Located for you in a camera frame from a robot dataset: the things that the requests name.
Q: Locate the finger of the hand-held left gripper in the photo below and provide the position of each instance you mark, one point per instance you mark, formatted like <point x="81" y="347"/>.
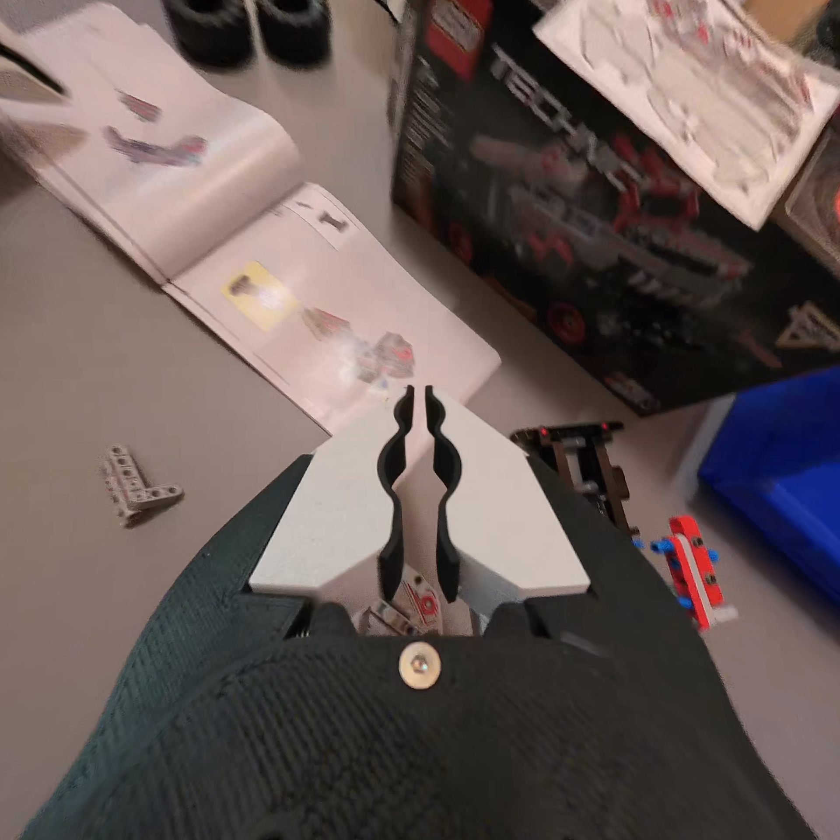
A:
<point x="19" y="84"/>

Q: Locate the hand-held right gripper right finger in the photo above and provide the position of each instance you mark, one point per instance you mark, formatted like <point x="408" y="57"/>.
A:
<point x="512" y="525"/>

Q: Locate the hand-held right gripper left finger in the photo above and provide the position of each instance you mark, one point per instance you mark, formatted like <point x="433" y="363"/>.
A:
<point x="328" y="518"/>

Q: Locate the grey toy panel red print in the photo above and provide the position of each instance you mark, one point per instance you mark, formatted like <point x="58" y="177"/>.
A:
<point x="423" y="604"/>

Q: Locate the instruction booklet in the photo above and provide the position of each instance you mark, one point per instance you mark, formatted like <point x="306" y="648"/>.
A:
<point x="197" y="197"/>

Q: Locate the black toy chassis assembly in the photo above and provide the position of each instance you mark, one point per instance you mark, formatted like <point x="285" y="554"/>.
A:
<point x="590" y="459"/>

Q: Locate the red toy brick assembly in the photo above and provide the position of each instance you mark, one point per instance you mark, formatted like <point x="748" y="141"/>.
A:
<point x="692" y="564"/>

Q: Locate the grey angled toy beam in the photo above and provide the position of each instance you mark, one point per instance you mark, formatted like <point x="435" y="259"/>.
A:
<point x="134" y="489"/>

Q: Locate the blue plastic bin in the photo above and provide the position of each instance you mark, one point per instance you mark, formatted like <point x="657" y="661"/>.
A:
<point x="787" y="459"/>

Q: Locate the black toy set box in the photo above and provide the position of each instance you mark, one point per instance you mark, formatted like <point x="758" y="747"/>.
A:
<point x="525" y="164"/>

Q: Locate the white sticker sheet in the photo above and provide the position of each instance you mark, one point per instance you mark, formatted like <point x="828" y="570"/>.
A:
<point x="689" y="98"/>

